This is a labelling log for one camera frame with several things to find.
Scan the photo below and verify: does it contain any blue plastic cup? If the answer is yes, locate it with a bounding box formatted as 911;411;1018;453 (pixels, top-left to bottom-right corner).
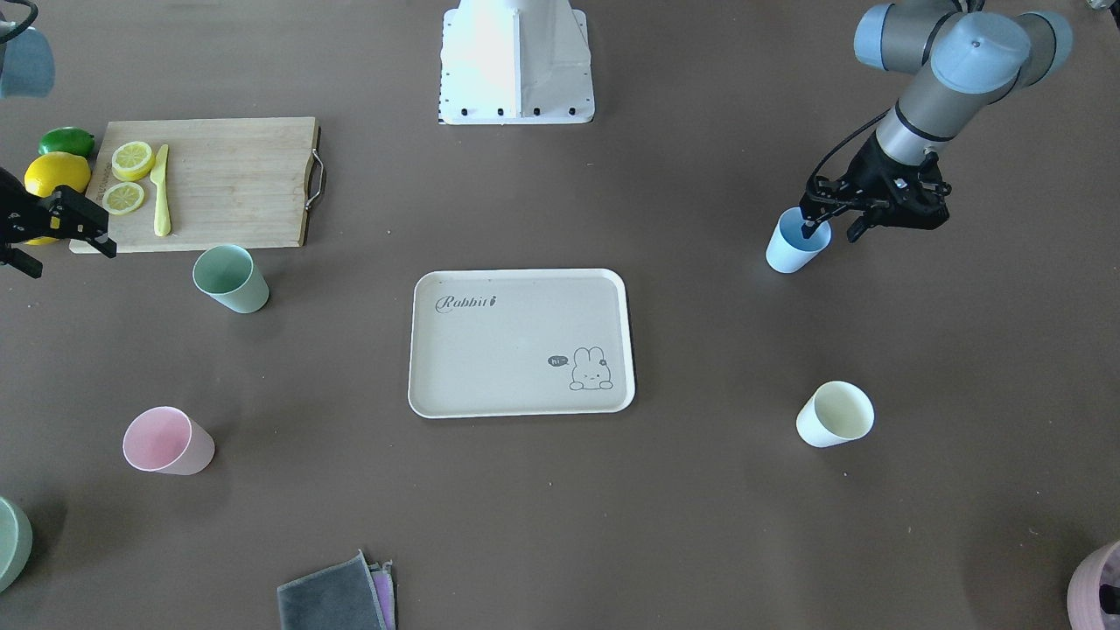
766;206;832;274

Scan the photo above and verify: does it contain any green bowl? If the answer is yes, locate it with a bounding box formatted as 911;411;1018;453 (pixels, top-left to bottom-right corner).
0;497;32;592

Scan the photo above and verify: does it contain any yellow plastic knife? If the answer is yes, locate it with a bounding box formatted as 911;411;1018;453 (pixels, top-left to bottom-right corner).
149;143;172;238

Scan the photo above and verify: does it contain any cream rabbit tray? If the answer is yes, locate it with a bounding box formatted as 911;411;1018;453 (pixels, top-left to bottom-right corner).
408;269;636;419

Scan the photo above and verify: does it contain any grey folded cloth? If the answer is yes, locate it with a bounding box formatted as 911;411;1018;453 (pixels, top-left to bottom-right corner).
276;553;396;629

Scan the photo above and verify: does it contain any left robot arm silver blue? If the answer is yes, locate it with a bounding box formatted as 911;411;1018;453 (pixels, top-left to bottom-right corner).
799;1;1075;241

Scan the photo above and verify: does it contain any lemon slice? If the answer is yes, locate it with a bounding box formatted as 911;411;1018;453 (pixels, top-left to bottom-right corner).
109;141;156;182
101;182;144;216

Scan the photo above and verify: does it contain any wooden cutting board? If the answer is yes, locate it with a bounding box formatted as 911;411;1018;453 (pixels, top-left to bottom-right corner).
87;115;319;254

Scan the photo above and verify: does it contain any green plastic cup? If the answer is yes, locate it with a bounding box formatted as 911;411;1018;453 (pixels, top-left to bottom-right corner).
192;244;270;314

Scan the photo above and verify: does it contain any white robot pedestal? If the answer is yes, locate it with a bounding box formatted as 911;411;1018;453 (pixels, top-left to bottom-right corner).
437;1;596;126

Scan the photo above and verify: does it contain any pink bowl with ice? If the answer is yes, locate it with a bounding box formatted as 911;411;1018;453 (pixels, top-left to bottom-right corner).
1067;541;1119;629

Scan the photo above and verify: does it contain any pink plastic cup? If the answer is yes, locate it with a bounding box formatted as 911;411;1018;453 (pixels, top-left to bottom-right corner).
122;406;216;475

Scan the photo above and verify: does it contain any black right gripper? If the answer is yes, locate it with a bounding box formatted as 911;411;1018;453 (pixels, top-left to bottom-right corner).
1;168;116;279

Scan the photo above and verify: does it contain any cream plastic cup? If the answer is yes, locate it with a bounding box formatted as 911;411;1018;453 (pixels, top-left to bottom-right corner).
795;381;875;448

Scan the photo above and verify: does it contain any green lime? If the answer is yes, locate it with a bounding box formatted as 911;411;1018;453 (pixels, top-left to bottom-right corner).
38;127;96;158

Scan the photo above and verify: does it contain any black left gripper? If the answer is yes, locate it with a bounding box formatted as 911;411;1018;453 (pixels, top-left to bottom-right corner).
799;136;952;243

